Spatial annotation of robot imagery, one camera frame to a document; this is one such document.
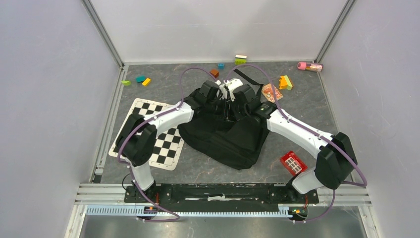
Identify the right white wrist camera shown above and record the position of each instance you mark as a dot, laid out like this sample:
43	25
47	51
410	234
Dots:
233	84

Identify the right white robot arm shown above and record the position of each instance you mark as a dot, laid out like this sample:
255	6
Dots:
333	163

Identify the teal block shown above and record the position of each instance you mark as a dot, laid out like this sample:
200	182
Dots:
140	79

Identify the pink capped marker tube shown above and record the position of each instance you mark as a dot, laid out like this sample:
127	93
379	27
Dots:
310	66

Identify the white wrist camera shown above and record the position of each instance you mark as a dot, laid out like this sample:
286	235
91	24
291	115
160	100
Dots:
222	91
233	84

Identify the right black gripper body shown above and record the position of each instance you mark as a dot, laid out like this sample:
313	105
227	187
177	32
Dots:
236	109

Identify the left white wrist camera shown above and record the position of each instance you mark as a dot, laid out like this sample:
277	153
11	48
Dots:
222	91

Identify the black student backpack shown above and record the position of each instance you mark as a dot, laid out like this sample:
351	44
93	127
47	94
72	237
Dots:
234	143

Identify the orange green block stack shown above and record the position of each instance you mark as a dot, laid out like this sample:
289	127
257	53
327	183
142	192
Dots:
285	83

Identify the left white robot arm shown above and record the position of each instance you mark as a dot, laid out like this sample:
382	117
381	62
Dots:
135	143

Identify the brown orange cube block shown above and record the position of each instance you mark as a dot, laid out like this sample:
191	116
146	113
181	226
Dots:
214	73

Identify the green half round block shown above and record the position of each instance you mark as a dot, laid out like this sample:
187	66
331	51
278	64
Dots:
125	83

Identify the green white block stack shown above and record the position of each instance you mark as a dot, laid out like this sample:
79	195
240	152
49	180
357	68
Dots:
240	59

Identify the yellow orange block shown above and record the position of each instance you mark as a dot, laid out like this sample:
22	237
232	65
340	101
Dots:
146	82

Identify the small orange spiral notebook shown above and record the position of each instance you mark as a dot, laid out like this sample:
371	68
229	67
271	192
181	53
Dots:
270	94

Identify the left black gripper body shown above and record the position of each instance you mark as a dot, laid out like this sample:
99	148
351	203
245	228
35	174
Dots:
217	107

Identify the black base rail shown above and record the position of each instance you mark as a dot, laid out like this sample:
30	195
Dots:
219	199

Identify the red window toy brick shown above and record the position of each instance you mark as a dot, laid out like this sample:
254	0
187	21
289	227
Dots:
293	163

